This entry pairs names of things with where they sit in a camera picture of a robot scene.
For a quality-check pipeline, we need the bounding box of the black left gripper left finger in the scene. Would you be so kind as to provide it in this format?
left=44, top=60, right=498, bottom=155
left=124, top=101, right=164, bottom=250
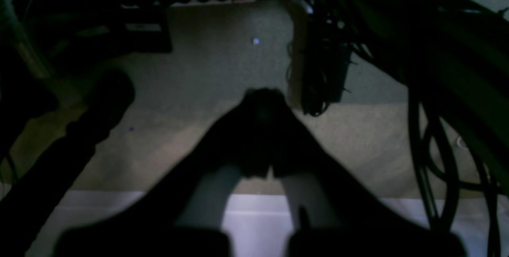
left=56, top=90, right=271, bottom=257

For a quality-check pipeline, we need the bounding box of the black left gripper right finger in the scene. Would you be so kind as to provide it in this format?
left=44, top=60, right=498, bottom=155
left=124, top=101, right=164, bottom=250
left=262, top=90, right=466, bottom=257

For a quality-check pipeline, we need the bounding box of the black cable bundle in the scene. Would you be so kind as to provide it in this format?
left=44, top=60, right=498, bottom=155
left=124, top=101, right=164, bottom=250
left=294, top=0, right=509, bottom=257

